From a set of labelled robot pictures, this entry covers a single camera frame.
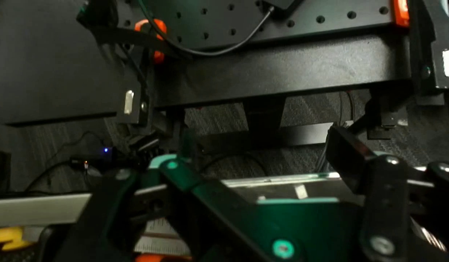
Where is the metal tool drawer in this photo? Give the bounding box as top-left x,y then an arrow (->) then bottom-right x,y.
0,175 -> 365,262

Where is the black floor cable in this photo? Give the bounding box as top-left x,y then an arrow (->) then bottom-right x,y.
22,129 -> 109,193

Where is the black table leg bracket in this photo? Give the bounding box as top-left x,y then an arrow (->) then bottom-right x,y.
116,28 -> 153,124

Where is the black perforated table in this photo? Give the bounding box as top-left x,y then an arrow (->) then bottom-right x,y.
0,0 -> 449,126

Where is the yellow handled tool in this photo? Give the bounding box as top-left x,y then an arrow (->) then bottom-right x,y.
0,226 -> 30,251

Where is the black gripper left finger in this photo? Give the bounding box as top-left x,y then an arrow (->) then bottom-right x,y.
54,130 -> 267,262

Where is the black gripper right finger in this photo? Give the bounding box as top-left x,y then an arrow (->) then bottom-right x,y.
325,124 -> 449,262

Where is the floor power box blue light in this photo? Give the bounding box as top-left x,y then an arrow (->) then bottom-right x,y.
68,145 -> 134,170

